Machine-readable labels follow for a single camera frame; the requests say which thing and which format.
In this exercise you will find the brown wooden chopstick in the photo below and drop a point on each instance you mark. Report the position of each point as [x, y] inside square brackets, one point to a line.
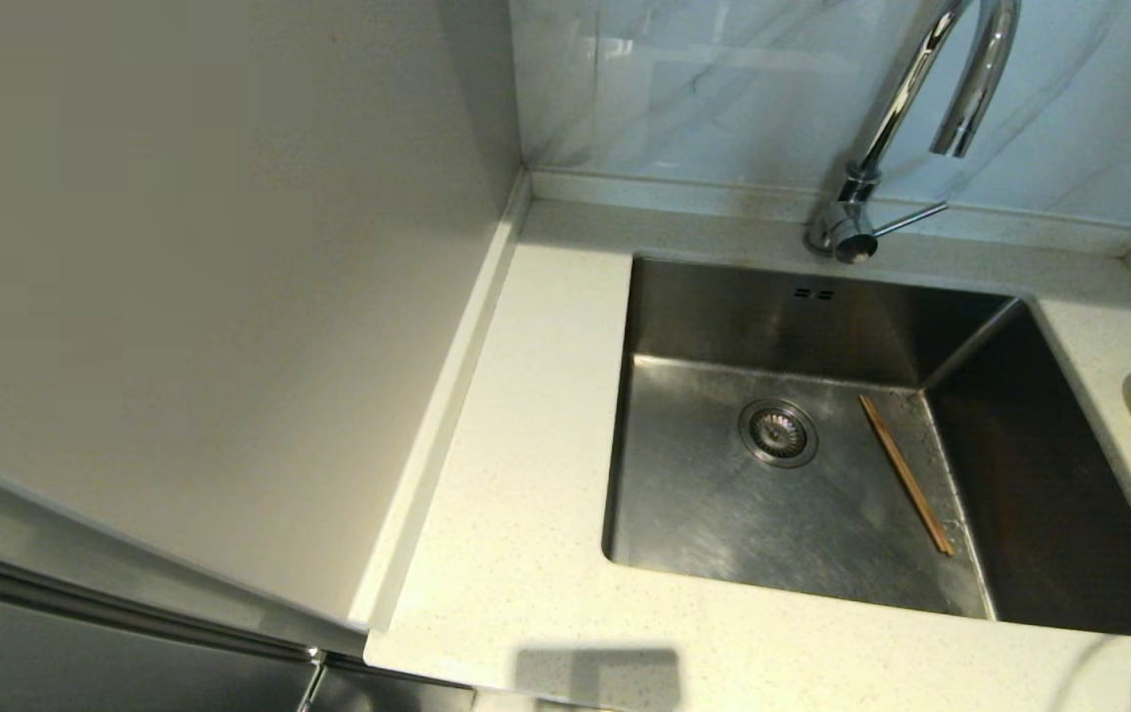
[910, 473]
[905, 477]

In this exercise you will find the thin chrome faucet lever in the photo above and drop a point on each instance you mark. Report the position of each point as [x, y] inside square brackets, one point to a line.
[912, 218]

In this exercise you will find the stainless steel sink basin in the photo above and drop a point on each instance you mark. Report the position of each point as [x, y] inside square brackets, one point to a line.
[724, 554]

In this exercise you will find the round metal drain strainer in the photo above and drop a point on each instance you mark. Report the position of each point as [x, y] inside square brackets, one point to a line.
[778, 432]

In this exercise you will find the beige tall cabinet side panel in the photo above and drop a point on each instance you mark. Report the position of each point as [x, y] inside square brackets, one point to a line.
[180, 247]

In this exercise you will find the chrome gooseneck faucet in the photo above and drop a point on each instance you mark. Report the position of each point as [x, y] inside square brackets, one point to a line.
[892, 119]

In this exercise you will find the grey cabinet door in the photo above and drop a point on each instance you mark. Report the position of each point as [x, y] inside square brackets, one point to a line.
[81, 663]

